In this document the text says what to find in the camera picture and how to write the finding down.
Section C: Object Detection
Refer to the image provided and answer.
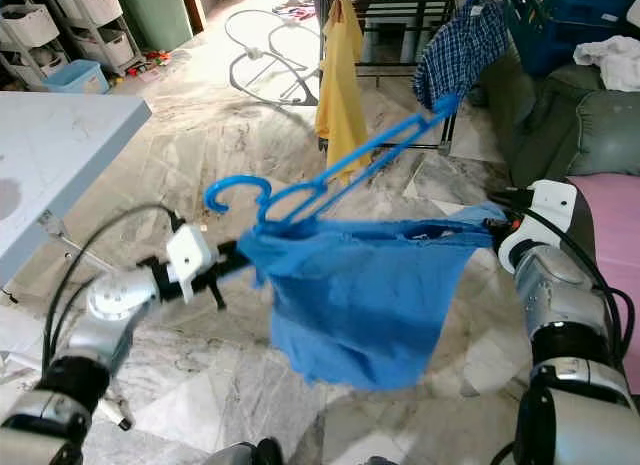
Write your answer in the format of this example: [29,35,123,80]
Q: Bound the white storage drawer rack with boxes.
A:
[0,0,63,76]
[52,0,133,72]

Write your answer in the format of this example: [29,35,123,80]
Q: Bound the white tubular frame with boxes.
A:
[225,9,323,108]

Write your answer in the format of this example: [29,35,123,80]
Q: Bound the pink cushion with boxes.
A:
[565,173,640,396]

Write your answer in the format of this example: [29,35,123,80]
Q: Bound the blue plastic hanger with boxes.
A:
[203,92,462,226]

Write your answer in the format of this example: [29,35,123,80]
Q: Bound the light blue plastic box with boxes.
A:
[43,60,111,94]

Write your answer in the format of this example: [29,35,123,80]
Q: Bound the grey green sofa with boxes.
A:
[475,60,640,188]

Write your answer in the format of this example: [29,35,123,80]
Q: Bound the yellow shirt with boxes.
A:
[315,0,371,182]

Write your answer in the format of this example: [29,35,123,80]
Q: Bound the grey folding table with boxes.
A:
[0,92,153,431]

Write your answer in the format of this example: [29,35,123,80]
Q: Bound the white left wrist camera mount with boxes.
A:
[165,223,219,304]

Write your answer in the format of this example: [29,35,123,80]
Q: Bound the small white cloth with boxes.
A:
[573,35,640,93]

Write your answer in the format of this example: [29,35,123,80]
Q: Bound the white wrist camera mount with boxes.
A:
[165,223,219,304]
[498,180,579,276]

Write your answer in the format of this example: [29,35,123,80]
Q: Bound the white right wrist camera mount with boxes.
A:
[498,180,579,276]

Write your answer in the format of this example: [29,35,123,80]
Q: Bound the black robot left foot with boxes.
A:
[205,437,286,465]

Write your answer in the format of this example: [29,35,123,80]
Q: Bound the blue plaid shirt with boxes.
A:
[412,0,511,112]

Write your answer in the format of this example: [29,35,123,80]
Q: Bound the black metal drying rack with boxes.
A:
[310,0,511,152]

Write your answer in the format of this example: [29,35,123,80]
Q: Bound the dark blue crate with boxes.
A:
[500,0,640,78]

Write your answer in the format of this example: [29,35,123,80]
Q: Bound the colourful floor toys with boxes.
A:
[110,50,176,79]

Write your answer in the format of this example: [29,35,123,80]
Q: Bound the green bin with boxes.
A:
[115,0,196,54]

